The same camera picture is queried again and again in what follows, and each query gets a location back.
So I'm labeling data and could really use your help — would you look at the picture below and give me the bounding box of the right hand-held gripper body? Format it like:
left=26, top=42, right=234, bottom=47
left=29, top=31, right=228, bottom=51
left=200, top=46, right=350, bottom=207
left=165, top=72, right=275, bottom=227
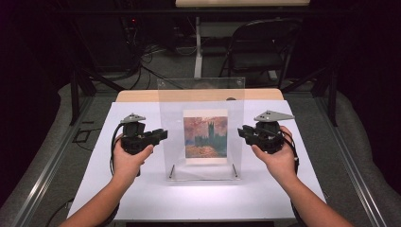
left=252, top=110, right=296, bottom=155

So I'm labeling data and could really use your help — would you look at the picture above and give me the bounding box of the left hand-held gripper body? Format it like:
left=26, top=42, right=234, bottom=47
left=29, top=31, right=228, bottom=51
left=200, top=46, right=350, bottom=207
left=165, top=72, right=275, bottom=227
left=120, top=113, right=154, bottom=156

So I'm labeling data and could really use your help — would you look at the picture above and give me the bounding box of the clear acrylic photo frame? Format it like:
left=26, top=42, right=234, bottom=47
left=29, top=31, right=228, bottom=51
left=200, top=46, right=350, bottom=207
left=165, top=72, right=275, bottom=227
left=156, top=77, right=247, bottom=183

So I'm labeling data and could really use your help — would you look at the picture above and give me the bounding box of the painting print with white border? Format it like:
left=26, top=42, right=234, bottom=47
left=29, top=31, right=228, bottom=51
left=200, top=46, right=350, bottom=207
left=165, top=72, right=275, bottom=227
left=182, top=108, right=229, bottom=166

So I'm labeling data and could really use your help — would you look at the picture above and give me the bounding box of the person's left hand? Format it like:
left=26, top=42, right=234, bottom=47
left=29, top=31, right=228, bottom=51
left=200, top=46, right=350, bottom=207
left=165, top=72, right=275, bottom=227
left=112, top=133, right=155, bottom=183

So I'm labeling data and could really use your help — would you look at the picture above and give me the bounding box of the person's right hand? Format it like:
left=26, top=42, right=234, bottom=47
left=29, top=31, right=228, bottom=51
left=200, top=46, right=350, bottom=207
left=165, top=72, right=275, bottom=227
left=251, top=125, right=299, bottom=185

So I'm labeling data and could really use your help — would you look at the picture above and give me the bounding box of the wooden table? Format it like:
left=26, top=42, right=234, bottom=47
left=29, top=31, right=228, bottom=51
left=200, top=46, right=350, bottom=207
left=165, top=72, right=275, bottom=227
left=115, top=88, right=285, bottom=103

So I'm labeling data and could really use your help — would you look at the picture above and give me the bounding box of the white table board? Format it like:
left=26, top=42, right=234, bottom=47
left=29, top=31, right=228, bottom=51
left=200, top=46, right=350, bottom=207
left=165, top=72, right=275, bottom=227
left=66, top=99, right=327, bottom=222

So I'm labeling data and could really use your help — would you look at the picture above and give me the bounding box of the black folding chair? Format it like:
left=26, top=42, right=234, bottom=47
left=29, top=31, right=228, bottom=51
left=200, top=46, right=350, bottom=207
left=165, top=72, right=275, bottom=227
left=218, top=18, right=303, bottom=90

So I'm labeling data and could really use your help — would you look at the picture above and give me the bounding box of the black metal stand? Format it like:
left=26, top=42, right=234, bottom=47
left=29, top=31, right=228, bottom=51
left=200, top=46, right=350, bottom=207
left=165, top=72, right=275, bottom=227
left=68, top=64, right=127, bottom=127
left=280, top=64, right=340, bottom=128

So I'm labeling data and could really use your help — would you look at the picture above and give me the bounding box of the white desk leg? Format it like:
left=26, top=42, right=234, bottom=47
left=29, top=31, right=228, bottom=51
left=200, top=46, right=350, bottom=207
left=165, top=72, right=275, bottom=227
left=193, top=16, right=204, bottom=81

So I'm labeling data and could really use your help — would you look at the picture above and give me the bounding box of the dark equipment rack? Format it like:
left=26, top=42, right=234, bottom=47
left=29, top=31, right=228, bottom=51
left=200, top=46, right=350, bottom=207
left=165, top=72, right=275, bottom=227
left=114, top=0, right=149, bottom=69

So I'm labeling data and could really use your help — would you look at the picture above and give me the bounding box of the light wooden desk top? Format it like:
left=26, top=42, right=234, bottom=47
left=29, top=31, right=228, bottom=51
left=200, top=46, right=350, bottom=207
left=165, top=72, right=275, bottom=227
left=174, top=0, right=311, bottom=9

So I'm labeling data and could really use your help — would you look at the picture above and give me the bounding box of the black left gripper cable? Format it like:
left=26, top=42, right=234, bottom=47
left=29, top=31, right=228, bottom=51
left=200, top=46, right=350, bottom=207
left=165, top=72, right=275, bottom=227
left=108, top=122, right=126, bottom=178

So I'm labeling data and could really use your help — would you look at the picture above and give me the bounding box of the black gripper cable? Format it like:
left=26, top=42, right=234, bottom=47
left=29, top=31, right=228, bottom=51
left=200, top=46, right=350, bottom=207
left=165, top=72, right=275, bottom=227
left=282, top=130, right=301, bottom=176
left=108, top=122, right=126, bottom=178

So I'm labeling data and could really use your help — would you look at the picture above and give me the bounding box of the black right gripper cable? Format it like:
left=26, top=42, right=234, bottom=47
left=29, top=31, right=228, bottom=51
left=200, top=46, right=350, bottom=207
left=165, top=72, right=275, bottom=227
left=282, top=130, right=301, bottom=176

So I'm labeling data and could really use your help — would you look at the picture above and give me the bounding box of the tangle of black floor cables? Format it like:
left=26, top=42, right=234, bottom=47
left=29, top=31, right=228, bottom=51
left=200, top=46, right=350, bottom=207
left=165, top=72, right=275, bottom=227
left=124, top=41, right=190, bottom=91

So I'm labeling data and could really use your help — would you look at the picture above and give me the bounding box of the aluminium floor rail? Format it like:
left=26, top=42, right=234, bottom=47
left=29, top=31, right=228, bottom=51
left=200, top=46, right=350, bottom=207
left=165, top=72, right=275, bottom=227
left=314, top=94, right=390, bottom=227
left=9, top=94, right=96, bottom=227

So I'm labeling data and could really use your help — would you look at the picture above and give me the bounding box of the thin black floor cable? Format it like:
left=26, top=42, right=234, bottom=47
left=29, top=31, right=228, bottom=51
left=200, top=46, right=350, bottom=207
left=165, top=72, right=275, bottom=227
left=44, top=198, right=76, bottom=227

